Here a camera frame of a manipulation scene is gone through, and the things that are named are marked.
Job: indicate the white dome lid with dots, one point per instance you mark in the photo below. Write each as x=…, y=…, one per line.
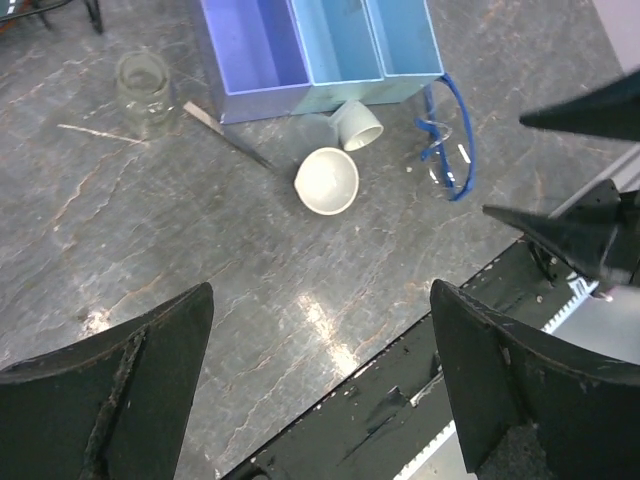
x=327, y=181

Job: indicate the black wire basket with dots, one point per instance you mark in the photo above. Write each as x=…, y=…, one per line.
x=49, y=13

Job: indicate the clear plastic funnel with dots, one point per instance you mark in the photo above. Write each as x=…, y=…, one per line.
x=314, y=131

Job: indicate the small white cup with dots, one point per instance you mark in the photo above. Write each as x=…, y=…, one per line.
x=356, y=125

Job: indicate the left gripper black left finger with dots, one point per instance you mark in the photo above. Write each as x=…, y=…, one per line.
x=112, y=406

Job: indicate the clear glass jar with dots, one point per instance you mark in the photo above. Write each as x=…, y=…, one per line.
x=145, y=94

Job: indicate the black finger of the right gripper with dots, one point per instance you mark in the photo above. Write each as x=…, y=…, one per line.
x=598, y=237
x=610, y=112

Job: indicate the light blue front bin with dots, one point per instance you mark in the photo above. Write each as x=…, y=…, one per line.
x=406, y=44

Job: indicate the light blue bin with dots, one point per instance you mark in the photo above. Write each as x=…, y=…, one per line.
x=338, y=48
x=406, y=44

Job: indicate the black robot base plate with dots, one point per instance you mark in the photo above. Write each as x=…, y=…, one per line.
x=394, y=411

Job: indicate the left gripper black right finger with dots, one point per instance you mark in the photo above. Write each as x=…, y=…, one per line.
x=583, y=407

